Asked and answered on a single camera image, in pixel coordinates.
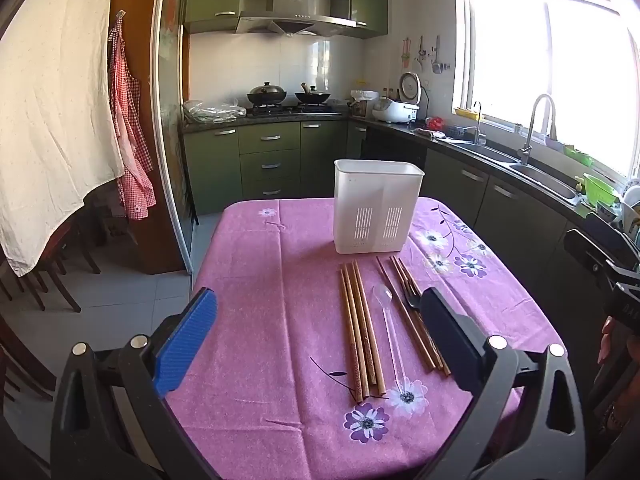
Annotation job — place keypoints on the white bag on counter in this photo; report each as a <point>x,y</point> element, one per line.
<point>362,101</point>

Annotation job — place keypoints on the person's right hand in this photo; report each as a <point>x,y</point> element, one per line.
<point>606,340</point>

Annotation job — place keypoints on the white plastic utensil holder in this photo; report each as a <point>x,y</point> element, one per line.
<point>370,185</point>

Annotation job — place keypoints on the white rice cooker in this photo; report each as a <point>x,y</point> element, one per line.
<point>395,110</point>

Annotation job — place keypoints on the small green basin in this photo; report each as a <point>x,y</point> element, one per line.
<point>577,155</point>

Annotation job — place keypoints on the clear plastic spoon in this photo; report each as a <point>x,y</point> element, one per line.
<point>382,296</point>

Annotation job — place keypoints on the small chrome faucet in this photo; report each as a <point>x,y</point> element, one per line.
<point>480,135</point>

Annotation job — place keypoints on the white hanging cloth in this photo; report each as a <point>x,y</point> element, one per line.
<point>50,110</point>

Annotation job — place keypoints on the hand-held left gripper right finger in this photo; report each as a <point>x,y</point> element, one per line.
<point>447,335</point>

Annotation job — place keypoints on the red checked apron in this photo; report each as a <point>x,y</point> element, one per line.
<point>132,160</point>

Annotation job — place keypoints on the clear plastic bags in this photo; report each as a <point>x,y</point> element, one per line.
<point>212,111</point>

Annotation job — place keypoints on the black wok with lid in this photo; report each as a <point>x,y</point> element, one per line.
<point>267,94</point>

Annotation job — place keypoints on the red bag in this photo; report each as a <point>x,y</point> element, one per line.
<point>435,123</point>

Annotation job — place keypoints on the green plastic colander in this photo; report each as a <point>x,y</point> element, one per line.
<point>600,191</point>

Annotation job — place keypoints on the pink floral tablecloth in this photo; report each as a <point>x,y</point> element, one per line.
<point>280,285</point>

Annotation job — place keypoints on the hanging kitchen utensil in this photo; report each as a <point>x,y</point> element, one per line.
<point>438,57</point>
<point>422,54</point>
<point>405,52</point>

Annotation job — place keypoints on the tall chrome faucet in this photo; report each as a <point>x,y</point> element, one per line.
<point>524,150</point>

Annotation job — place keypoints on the steel range hood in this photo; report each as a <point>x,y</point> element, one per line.
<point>295,5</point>

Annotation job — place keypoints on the light bamboo chopstick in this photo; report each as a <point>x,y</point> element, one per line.
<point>351,340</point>
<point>364,330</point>
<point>357,335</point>
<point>371,330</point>

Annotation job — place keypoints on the dishes in drying rack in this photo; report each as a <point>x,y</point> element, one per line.
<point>629,212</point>

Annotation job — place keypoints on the steel kitchen sink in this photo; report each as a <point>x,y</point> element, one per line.
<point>540,177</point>

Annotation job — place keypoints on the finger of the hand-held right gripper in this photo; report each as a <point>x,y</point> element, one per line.
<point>585,247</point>

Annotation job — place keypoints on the green kitchen base cabinets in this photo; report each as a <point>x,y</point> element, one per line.
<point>270,160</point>

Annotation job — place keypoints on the dark wooden chopstick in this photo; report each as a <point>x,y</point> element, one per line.
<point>403,267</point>
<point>397,270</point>
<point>388,280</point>

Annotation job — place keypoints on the gas stove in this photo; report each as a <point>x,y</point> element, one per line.
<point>285,109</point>

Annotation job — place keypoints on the dark wooden chair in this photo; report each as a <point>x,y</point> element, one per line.
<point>62,260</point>

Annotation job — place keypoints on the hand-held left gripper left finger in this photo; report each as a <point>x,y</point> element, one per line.
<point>187,340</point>

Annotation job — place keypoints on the metal fork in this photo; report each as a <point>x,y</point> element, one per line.
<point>412,300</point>

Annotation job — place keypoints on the kitchen window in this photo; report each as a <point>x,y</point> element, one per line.
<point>550,50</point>

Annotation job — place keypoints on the silver sliding door frame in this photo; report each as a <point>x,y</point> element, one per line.
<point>167,110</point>

